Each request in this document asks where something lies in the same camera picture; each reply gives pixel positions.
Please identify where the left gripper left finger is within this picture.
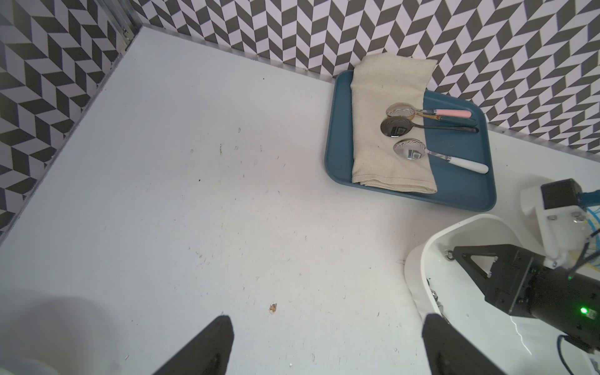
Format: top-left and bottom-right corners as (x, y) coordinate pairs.
(155, 315), (234, 375)

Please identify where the white storage box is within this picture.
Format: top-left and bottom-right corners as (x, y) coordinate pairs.
(405, 214), (599, 374)

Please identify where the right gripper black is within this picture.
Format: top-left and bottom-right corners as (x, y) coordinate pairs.
(451, 245), (599, 349)

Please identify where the pile of wing nuts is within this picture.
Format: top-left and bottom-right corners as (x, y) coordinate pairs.
(430, 288), (449, 322)

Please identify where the beige folded cloth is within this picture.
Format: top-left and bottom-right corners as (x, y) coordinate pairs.
(351, 53), (438, 195)

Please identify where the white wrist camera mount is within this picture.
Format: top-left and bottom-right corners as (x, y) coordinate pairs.
(520, 179), (599, 270)

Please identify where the pink handled utensil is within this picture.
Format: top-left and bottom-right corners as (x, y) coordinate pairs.
(386, 102), (471, 119)

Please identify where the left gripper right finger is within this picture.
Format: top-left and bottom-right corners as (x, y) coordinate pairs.
(422, 313), (504, 375)

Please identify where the metal spoon white handle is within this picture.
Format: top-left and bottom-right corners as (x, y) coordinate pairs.
(393, 138), (490, 174)

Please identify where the blue tray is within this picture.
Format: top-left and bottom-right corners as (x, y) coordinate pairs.
(324, 70), (497, 213)

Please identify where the metal spoon dark bowl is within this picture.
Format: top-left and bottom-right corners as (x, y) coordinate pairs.
(380, 117), (479, 138)

